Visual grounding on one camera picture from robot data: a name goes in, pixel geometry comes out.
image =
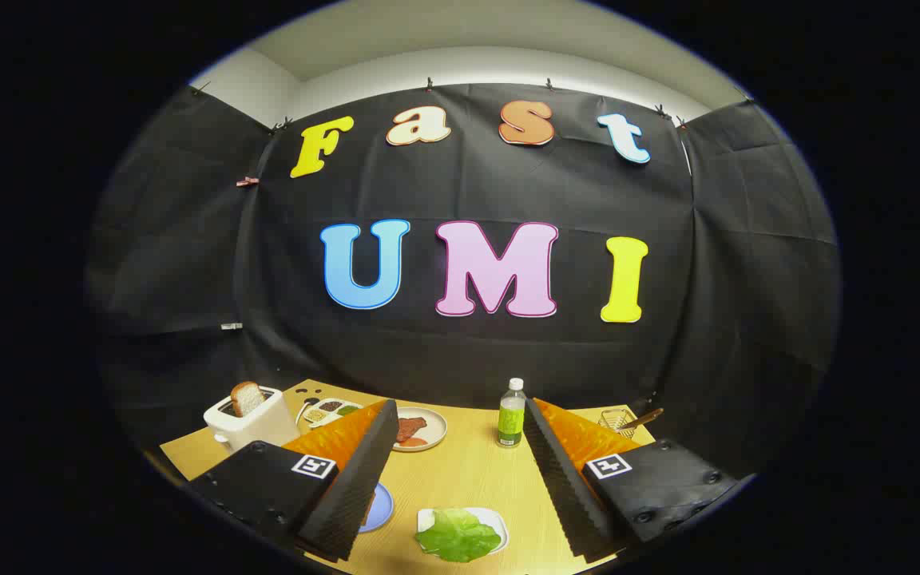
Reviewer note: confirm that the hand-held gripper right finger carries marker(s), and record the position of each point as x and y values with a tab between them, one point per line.
556	471

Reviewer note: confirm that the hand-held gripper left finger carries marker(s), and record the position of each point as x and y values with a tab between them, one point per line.
364	471

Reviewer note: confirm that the green lettuce leaf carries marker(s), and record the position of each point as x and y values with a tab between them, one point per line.
456	535

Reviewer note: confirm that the bread slice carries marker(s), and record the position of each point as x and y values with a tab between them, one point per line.
248	398

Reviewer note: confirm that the blue round plate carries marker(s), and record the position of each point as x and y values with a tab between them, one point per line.
381	507

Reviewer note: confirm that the red tomato slice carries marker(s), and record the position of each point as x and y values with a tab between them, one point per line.
414	442

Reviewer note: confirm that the brown meat slice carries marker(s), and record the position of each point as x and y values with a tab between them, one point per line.
410	428

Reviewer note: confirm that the white divided condiment tray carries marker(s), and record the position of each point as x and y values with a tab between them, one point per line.
331	413

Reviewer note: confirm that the green label plastic bottle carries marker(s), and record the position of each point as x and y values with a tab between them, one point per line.
511	419

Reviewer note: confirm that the white rectangular plate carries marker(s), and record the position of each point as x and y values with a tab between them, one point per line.
494	519

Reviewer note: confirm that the round beige plate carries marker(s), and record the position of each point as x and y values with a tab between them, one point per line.
434	423

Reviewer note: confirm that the white toaster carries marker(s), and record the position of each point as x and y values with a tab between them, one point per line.
262	430

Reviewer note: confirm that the black backdrop cloth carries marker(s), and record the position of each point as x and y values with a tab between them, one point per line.
508	184

